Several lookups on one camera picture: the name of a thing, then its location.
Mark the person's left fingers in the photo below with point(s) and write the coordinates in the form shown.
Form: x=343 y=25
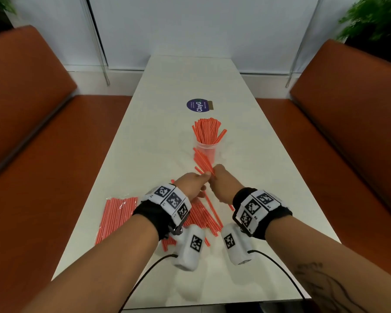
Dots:
x=203 y=179

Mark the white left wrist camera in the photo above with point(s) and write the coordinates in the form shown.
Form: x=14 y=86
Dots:
x=190 y=247

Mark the person's left forearm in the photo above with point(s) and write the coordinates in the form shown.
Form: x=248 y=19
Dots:
x=101 y=270

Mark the person's left hand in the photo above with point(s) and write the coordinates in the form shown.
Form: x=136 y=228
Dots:
x=189 y=186

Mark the bundle of red straws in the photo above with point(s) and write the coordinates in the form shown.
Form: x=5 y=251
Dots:
x=203 y=161

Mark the clear acrylic panel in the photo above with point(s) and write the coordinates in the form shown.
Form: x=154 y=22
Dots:
x=304 y=39
x=96 y=39

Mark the left wrist marker band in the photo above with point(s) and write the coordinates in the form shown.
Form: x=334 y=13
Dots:
x=169 y=202

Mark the loose pile of red straws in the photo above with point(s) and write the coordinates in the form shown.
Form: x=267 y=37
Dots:
x=200 y=218

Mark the person's right forearm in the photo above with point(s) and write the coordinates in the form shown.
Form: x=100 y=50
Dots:
x=329 y=267

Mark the red straws standing in cup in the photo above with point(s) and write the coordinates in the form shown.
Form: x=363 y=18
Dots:
x=208 y=130

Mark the wrist marker band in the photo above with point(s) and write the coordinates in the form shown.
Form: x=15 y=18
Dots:
x=169 y=202
x=257 y=208

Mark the orange upholstered bench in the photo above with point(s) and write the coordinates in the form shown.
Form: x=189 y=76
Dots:
x=35 y=159
x=345 y=143

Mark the person's right fingers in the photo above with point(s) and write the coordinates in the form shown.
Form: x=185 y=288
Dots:
x=216 y=179

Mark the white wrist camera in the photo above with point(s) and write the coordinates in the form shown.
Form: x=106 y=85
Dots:
x=236 y=244
x=190 y=247

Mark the person's right hand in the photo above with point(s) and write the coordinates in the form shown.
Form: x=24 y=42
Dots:
x=225 y=187

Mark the right wrist marker band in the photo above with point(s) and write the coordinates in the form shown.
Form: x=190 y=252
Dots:
x=257 y=208

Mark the wrapped packet of red straws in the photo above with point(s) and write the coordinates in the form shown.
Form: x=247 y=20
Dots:
x=115 y=218

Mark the clear plastic cup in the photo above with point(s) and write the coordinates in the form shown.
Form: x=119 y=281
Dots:
x=208 y=152

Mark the round purple sticker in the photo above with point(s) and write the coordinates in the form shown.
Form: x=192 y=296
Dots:
x=197 y=105

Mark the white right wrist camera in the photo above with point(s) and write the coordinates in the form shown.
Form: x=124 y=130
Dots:
x=236 y=244

